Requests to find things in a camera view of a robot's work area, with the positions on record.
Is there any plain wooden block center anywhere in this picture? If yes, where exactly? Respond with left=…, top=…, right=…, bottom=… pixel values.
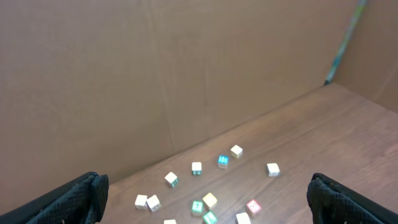
left=236, top=212, right=251, bottom=224

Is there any yellow top wooden block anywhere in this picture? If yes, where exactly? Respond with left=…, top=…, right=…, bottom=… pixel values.
left=202, top=192, right=218, bottom=210

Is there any red letter E block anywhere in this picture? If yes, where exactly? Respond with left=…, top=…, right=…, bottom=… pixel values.
left=246, top=199, right=262, bottom=217

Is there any plain wooden block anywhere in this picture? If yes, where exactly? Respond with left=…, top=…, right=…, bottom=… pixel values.
left=236, top=212, right=251, bottom=224
left=146, top=195, right=161, bottom=212

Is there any wooden block teal side left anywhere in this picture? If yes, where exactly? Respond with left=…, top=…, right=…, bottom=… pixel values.
left=165, top=172, right=179, bottom=188

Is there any blue top wooden block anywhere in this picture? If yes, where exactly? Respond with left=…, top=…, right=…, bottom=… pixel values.
left=218, top=155, right=229, bottom=169

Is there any green letter L block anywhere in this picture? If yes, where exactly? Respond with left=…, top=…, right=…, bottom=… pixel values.
left=203, top=211, right=218, bottom=224

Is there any plain wooden block upper left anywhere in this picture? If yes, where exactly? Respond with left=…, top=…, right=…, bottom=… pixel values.
left=146, top=195, right=161, bottom=212

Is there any wooden block red side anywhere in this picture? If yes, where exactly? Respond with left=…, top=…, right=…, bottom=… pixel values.
left=134, top=194, right=147, bottom=209

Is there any green tape strip corner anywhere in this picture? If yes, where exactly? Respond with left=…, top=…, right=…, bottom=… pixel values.
left=323, top=0, right=368, bottom=86

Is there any wooden block yellow side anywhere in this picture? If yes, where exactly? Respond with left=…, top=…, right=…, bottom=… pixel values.
left=164, top=219, right=177, bottom=224

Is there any green numeral four block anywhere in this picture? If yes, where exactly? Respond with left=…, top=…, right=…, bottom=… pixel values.
left=191, top=200, right=204, bottom=216

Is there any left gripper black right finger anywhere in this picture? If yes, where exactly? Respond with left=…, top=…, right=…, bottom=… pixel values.
left=307, top=173, right=397, bottom=224

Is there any wooden block teal side right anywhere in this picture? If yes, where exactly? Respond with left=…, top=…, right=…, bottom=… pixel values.
left=192, top=162, right=202, bottom=176

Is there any wooden block isolated right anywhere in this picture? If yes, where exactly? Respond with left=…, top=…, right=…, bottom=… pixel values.
left=267, top=163, right=280, bottom=177

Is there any wooden block teal side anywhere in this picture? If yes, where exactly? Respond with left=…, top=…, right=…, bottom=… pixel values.
left=165, top=172, right=179, bottom=188
left=192, top=162, right=202, bottom=176

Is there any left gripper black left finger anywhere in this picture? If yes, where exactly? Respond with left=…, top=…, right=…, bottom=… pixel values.
left=1, top=172, right=109, bottom=224

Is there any wooden block far right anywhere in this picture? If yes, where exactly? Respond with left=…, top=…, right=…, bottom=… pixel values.
left=230, top=145, right=243, bottom=159

